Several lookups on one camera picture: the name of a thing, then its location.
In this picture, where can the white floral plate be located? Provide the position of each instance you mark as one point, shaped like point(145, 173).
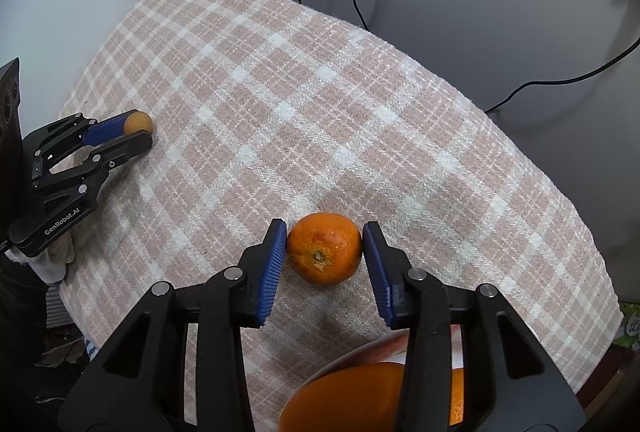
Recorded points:
point(370, 352)

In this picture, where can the green patterned box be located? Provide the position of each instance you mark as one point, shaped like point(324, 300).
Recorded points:
point(631, 327)

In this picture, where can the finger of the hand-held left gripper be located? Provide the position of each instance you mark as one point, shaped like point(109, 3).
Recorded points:
point(125, 148)
point(107, 130)

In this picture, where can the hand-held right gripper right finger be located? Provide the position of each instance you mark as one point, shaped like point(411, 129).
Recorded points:
point(377, 272)

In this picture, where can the pink checked tablecloth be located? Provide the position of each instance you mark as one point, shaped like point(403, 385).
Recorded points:
point(300, 112)

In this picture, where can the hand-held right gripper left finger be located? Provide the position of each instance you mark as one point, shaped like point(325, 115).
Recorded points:
point(267, 272)

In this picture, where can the large orange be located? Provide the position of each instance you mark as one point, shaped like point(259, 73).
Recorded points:
point(350, 402)

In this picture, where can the tan round fruit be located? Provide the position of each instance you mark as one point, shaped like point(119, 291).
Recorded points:
point(138, 122)

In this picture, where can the tangerine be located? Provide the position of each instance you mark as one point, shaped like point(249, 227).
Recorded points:
point(325, 252)

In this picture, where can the person's left hand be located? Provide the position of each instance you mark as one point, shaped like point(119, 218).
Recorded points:
point(52, 259)

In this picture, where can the grey ribbed object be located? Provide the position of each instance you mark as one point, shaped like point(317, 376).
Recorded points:
point(57, 304)

